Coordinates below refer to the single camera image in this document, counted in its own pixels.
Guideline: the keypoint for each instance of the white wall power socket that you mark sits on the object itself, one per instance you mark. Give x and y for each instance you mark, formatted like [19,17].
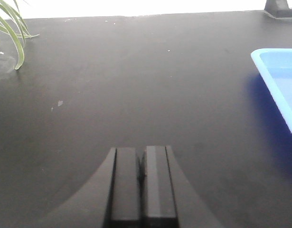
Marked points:
[278,8]

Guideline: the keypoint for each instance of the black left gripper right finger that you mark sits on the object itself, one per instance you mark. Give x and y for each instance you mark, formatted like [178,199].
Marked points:
[169,200]

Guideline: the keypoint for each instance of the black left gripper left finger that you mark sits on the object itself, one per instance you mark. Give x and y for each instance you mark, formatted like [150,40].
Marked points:
[109,199]

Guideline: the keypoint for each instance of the green spider plant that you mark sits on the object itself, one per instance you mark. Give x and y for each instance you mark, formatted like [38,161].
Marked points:
[13,25]

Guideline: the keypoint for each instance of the blue plastic tray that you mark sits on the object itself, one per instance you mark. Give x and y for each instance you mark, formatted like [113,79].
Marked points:
[275,68]

